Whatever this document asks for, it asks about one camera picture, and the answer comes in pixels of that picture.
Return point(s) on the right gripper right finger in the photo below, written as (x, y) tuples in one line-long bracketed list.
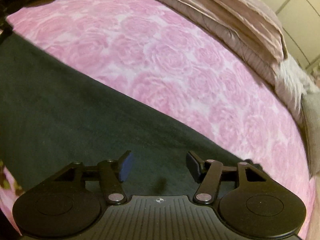
[(208, 174)]

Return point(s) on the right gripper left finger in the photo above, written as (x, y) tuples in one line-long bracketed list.
[(111, 174)]

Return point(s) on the black trousers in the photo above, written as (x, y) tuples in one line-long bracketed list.
[(52, 115)]

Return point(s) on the grey pillow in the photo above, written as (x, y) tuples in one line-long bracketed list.
[(310, 110)]

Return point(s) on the pink rose bed blanket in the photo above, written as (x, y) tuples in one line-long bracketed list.
[(152, 54)]

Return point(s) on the pink folded quilt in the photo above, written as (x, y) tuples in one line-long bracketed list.
[(249, 27)]

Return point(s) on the white wardrobe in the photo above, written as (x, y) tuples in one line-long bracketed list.
[(300, 21)]

